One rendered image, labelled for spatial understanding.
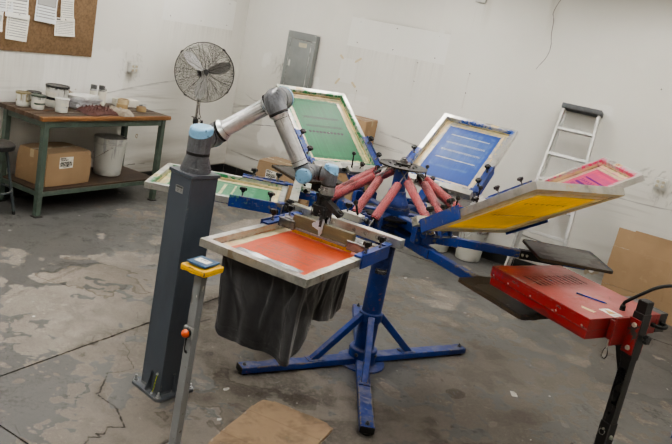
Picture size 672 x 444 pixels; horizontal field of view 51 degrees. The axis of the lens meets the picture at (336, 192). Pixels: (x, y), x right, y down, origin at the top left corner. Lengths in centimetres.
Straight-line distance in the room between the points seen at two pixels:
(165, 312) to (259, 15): 568
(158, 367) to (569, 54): 503
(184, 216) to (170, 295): 43
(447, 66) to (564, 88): 124
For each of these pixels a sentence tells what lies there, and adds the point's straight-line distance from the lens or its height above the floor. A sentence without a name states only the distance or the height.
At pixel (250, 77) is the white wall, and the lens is 889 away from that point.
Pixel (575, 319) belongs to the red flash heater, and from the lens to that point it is 303.
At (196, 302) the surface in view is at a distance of 307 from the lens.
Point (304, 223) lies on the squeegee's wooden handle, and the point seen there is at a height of 103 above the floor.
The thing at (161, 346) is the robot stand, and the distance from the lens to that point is 382.
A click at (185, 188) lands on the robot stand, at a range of 352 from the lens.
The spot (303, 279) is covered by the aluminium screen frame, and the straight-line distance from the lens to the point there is 295.
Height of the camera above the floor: 200
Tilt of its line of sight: 13 degrees down
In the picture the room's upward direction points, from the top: 11 degrees clockwise
